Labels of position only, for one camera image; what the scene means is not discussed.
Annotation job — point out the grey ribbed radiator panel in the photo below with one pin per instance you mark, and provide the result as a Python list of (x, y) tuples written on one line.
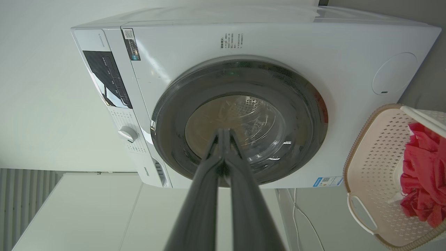
[(21, 202)]

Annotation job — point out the white front-load washing machine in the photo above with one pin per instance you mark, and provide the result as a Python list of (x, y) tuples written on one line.
[(264, 45)]

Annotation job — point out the white control dial knob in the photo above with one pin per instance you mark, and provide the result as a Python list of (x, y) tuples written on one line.
[(128, 133)]

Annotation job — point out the round dark washing machine door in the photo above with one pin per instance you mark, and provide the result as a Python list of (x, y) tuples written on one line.
[(195, 101)]

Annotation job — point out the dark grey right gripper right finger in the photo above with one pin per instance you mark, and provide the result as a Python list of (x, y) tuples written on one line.
[(251, 216)]

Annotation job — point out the red cloth garment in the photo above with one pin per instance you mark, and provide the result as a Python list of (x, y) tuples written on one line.
[(423, 174)]

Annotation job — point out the beige perforated laundry basket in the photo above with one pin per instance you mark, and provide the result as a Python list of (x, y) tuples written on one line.
[(378, 167)]

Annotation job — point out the white cabinet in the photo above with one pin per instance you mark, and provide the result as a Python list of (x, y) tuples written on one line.
[(94, 216)]

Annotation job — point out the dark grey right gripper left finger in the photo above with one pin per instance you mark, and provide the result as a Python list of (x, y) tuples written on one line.
[(200, 209)]

